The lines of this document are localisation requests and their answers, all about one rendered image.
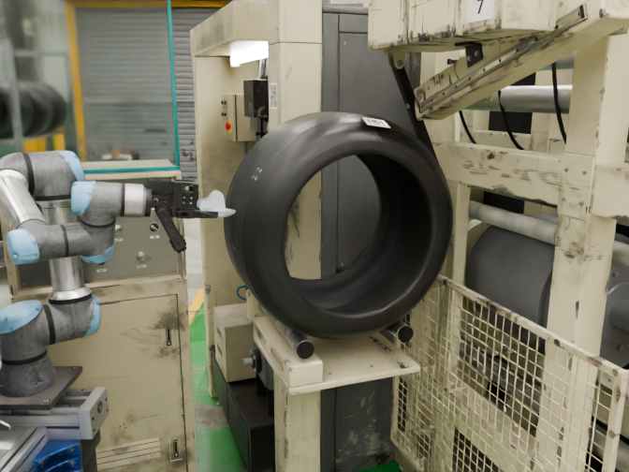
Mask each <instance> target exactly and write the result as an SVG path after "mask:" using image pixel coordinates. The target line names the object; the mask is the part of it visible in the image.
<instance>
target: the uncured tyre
mask: <svg viewBox="0 0 629 472"><path fill-rule="evenodd" d="M361 117H366V118H373V119H379V120H385V122H386V123H387V124H388V125H389V126H390V128H388V127H381V126H374V125H367V124H366V123H365V122H364V121H363V119H362V118H361ZM252 149H254V150H257V151H258V152H255V151H252V150H250V151H249V152H248V154H247V155H246V156H245V158H244V159H243V160H242V162H241V163H240V165H239V167H238V168H237V170H236V172H235V174H234V177H233V179H232V181H231V184H230V187H229V189H228V192H227V199H226V209H231V210H235V211H236V212H235V213H234V214H233V215H231V216H228V217H224V233H225V240H226V245H227V252H228V254H229V257H230V260H231V262H232V264H233V266H234V268H235V270H236V272H237V274H238V276H239V277H240V279H241V280H242V282H243V283H244V284H245V285H246V286H247V287H248V288H249V290H250V291H251V292H252V293H253V295H254V296H255V297H256V299H257V300H258V301H259V302H260V304H261V305H262V306H263V307H264V308H265V309H266V311H267V312H268V313H270V314H271V315H272V316H273V317H274V318H275V319H277V320H278V321H279V322H281V323H282V324H284V325H286V326H287V327H288V328H290V329H292V330H294V331H296V332H300V333H303V334H306V335H310V336H312V337H316V338H321V339H327V340H349V339H356V338H360V337H364V336H367V335H371V334H373V333H376V332H380V331H382V330H383V329H385V328H387V327H389V326H391V325H392V324H394V323H396V322H397V321H399V320H400V319H401V318H403V317H404V316H406V315H407V314H408V313H409V312H410V311H411V310H413V309H414V308H415V307H416V306H417V305H418V304H419V302H420V301H421V300H422V299H423V298H424V297H425V295H426V294H427V293H428V291H429V290H430V289H431V287H432V285H433V284H434V282H435V280H436V278H437V277H438V275H439V273H440V272H441V270H442V267H443V265H444V262H445V260H446V255H447V252H448V248H449V245H450V240H451V234H452V225H453V211H452V201H451V196H450V191H449V187H448V184H447V181H446V177H445V175H444V173H443V171H442V169H441V167H440V165H439V163H438V162H437V160H436V158H435V157H434V155H433V154H432V152H431V151H430V150H429V149H428V148H427V147H426V146H425V144H424V143H423V142H421V141H420V140H419V139H418V138H417V137H416V136H414V135H413V134H412V133H411V132H409V131H408V130H406V129H405V128H403V127H402V126H400V125H398V124H396V123H393V122H391V121H389V120H387V119H385V118H381V117H378V116H374V115H370V114H362V113H349V112H336V111H321V112H314V113H309V114H305V115H302V116H299V117H296V118H293V119H291V120H289V121H286V122H284V123H282V124H281V125H278V126H276V127H275V128H274V129H273V130H271V131H270V132H269V133H267V134H266V135H265V136H264V137H263V138H261V139H260V140H259V141H258V142H257V143H256V144H255V145H254V146H253V148H252ZM351 155H355V156H356V157H357V158H359V159H360V160H361V161H362V162H363V163H364V165H365V166H366V167H367V168H368V170H369V171H370V173H371V175H372V177H373V179H374V181H375V184H376V187H377V191H378V196H379V217H378V223H377V227H376V230H375V233H374V235H373V238H372V240H371V242H370V243H369V245H368V247H367V248H366V250H365V251H364V252H363V254H362V255H361V256H360V257H359V258H358V259H357V260H356V261H355V262H354V263H353V264H352V265H350V266H349V267H347V268H346V269H344V270H343V271H341V272H339V273H336V274H334V275H332V276H329V277H325V278H320V279H300V278H296V277H292V276H290V274H289V271H288V269H287V266H286V262H285V250H284V238H285V225H286V221H287V218H288V215H289V213H290V210H291V208H292V205H293V203H294V201H295V199H296V198H297V196H298V194H299V193H300V191H301V190H302V188H303V187H304V186H305V185H306V184H307V183H308V182H309V181H310V180H311V179H312V178H313V177H314V176H315V175H316V174H317V173H318V172H319V171H321V170H322V169H323V168H325V167H326V166H328V165H329V164H331V163H333V162H335V161H337V160H339V159H342V158H345V157H348V156H351ZM258 166H261V167H263V168H265V169H263V171H262V172H261V174H260V176H259V177H258V179H257V181H256V183H255V182H253V181H251V178H252V176H253V174H254V173H255V171H256V169H257V167H258ZM232 243H234V244H235V251H236V254H235V253H234V251H233V248H232Z"/></svg>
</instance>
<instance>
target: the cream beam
mask: <svg viewBox="0 0 629 472"><path fill-rule="evenodd" d="M558 3H559V0H494V10H493V18H492V19H486V20H482V21H477V22H468V23H466V19H467V4H468V0H369V28H368V51H389V50H411V52H452V51H459V50H465V47H456V46H455V43H460V42H466V41H473V42H474V43H481V44H484V43H485V42H488V41H495V40H502V39H510V38H516V37H529V36H535V35H542V34H549V33H551V32H552V31H553V30H554V27H555V23H556V21H557V12H558Z"/></svg>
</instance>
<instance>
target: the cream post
mask: <svg viewBox="0 0 629 472"><path fill-rule="evenodd" d="M267 28H268V32H267V34H268V57H267V58H268V78H269V129H270V131H271V130H273V129H274V128H275V127H276V126H278V125H281V124H282V123H284V122H286V121H289V120H291V119H293V118H296V117H299V116H302V115H305V114H309V113H314V112H321V43H322V0H267ZM271 82H277V110H276V109H271V103H270V83H271ZM284 250H285V262H286V266H287V269H288V271H289V274H290V276H292V277H296V278H300V279H320V278H321V171H319V172H318V173H317V174H316V175H315V176H314V177H313V178H312V179H311V180H310V181H309V182H308V183H307V184H306V185H305V186H304V187H303V188H302V190H301V191H300V193H299V194H298V196H297V198H296V199H295V201H294V203H293V205H292V208H291V210H290V213H289V215H288V218H287V221H286V225H285V238H284ZM273 379H274V430H275V472H320V391H310V392H305V393H300V394H295V395H289V394H288V392H287V391H286V389H285V387H284V385H283V384H282V382H281V381H280V379H279V378H278V376H277V375H276V374H275V373H274V371H273Z"/></svg>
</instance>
